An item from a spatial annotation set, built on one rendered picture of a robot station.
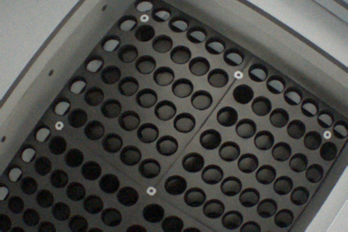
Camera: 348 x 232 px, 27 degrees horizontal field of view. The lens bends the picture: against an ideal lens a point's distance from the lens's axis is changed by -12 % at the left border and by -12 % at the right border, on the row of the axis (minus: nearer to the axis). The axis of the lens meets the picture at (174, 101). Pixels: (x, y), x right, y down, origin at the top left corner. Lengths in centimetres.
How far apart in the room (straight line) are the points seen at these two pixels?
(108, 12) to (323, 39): 18
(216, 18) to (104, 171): 17
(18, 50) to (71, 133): 7
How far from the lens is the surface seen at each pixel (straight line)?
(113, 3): 57
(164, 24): 52
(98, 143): 49
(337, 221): 42
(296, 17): 48
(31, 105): 54
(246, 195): 50
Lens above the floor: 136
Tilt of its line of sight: 66 degrees down
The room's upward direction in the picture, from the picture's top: 7 degrees counter-clockwise
